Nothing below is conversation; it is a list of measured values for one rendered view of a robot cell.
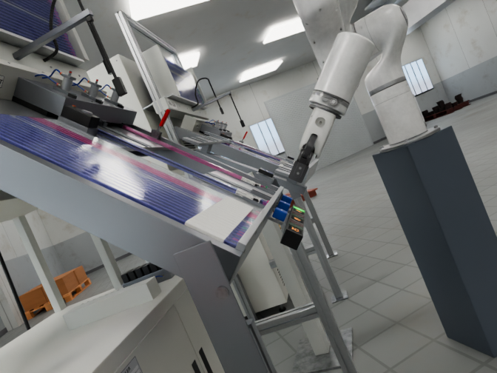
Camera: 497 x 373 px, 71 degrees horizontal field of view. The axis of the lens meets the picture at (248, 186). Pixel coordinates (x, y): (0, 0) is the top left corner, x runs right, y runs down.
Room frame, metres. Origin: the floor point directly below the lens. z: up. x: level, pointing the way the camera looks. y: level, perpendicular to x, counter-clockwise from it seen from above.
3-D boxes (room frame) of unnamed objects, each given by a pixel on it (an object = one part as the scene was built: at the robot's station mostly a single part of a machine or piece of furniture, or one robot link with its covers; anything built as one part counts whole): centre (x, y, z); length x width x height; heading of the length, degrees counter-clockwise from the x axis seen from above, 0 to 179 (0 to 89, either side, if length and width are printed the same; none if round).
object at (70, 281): (6.49, 4.05, 0.21); 1.23 x 0.90 x 0.43; 14
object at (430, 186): (1.14, -0.54, 0.35); 0.18 x 0.18 x 0.70; 14
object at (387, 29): (1.12, -0.57, 1.00); 0.19 x 0.12 x 0.24; 56
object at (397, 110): (1.14, -0.54, 0.79); 0.19 x 0.19 x 0.18
